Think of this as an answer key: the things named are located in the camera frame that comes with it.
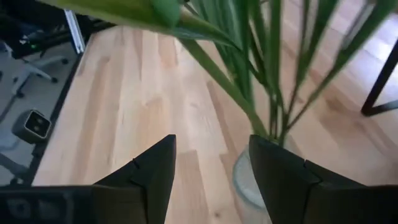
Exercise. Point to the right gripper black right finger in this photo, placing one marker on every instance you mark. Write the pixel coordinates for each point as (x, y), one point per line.
(311, 199)

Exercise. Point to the ribbed clear glass vase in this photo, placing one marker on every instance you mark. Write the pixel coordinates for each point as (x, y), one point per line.
(245, 186)

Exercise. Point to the orange tulip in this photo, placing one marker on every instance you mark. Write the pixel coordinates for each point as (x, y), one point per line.
(217, 74)

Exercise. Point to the small grey box device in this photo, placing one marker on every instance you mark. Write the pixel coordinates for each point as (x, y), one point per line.
(31, 126)

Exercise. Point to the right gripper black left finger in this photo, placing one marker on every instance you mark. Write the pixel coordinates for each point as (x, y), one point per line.
(124, 202)

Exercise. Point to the silver aluminium rail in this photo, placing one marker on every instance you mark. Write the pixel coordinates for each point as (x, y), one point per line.
(74, 31)

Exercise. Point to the grey office chair base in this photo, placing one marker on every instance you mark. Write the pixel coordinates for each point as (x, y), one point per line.
(37, 70)

